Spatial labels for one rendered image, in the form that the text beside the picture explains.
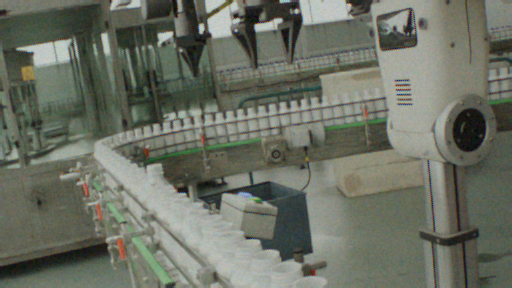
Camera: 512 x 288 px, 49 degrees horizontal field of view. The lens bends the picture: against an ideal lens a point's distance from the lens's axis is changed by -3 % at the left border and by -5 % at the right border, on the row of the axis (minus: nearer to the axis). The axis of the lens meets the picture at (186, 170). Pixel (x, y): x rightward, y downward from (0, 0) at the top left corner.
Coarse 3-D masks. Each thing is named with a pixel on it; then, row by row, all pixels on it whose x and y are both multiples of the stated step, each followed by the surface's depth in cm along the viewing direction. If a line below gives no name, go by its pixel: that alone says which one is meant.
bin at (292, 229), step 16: (224, 192) 217; (240, 192) 219; (256, 192) 220; (272, 192) 221; (288, 192) 205; (304, 192) 192; (208, 208) 198; (288, 208) 191; (304, 208) 193; (288, 224) 192; (304, 224) 193; (272, 240) 191; (288, 240) 192; (304, 240) 194; (288, 256) 193
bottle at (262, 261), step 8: (256, 256) 72; (264, 256) 73; (272, 256) 72; (256, 264) 70; (264, 264) 69; (272, 264) 69; (256, 272) 70; (264, 272) 70; (256, 280) 71; (264, 280) 70
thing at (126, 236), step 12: (72, 168) 255; (144, 168) 216; (96, 180) 213; (168, 180) 173; (120, 192) 170; (96, 204) 168; (96, 216) 214; (108, 216) 170; (144, 216) 126; (96, 228) 215; (108, 228) 170; (144, 228) 127; (108, 240) 125; (120, 240) 125; (156, 240) 129; (120, 252) 126; (132, 252) 127; (300, 252) 86; (132, 264) 127; (312, 264) 88; (324, 264) 88; (132, 276) 127; (204, 276) 82
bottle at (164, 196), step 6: (162, 192) 123; (168, 192) 123; (174, 192) 121; (162, 198) 121; (168, 198) 120; (162, 204) 121; (168, 204) 120; (162, 210) 121; (168, 210) 120; (162, 216) 120; (168, 216) 120; (162, 234) 122; (168, 234) 120; (162, 240) 123; (168, 240) 121; (168, 246) 121; (168, 252) 122; (174, 258) 121; (168, 264) 123
